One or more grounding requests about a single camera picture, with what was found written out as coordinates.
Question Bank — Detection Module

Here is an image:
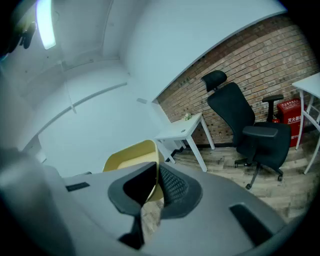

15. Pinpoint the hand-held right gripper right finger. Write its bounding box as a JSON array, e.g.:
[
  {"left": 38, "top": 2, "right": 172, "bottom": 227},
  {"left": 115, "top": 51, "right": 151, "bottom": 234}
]
[{"left": 158, "top": 162, "right": 203, "bottom": 221}]

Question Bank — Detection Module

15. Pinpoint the yellow rectangular tray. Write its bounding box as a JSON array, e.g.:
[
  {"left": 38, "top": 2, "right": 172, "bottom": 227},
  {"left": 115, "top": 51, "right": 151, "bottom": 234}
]
[{"left": 102, "top": 139, "right": 166, "bottom": 203}]

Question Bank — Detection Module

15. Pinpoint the white table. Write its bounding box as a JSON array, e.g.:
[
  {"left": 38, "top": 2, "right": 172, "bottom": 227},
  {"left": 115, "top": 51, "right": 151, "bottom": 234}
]
[
  {"left": 291, "top": 72, "right": 320, "bottom": 175},
  {"left": 153, "top": 112, "right": 216, "bottom": 173}
]

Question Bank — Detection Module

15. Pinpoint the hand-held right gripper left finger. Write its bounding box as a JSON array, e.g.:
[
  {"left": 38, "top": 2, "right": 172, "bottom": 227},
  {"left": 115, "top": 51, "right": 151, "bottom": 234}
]
[{"left": 107, "top": 161, "right": 160, "bottom": 251}]

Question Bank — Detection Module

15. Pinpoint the ceiling light panel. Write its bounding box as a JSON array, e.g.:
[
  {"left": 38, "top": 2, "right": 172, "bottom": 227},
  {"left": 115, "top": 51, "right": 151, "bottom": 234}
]
[{"left": 36, "top": 0, "right": 57, "bottom": 50}]

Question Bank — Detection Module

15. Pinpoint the red fire equipment box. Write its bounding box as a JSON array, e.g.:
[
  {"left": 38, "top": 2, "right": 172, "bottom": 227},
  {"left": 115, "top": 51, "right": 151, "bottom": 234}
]
[{"left": 276, "top": 98, "right": 308, "bottom": 148}]

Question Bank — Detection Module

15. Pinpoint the black office chair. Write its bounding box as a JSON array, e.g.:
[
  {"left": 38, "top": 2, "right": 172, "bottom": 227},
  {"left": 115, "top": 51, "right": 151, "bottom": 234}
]
[{"left": 200, "top": 69, "right": 292, "bottom": 190}]

